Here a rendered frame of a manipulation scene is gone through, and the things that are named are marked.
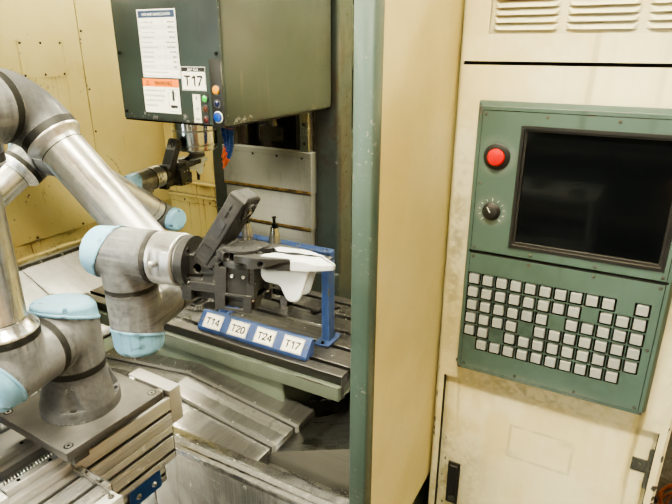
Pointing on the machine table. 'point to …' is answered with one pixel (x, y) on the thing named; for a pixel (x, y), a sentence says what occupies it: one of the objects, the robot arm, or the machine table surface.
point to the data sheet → (159, 42)
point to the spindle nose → (195, 137)
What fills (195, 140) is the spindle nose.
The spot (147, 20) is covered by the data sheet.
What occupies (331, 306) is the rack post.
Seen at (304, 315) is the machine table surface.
